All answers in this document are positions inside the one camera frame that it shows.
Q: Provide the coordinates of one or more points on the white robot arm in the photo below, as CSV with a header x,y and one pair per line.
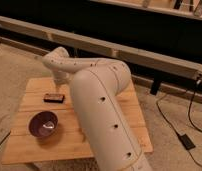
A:
x,y
94,84

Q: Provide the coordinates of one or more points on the wooden table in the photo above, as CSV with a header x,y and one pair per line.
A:
x,y
67,142

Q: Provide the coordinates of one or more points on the purple bowl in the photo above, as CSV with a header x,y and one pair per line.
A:
x,y
43,124

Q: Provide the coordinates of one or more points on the black power adapter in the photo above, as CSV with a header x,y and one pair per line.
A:
x,y
186,142

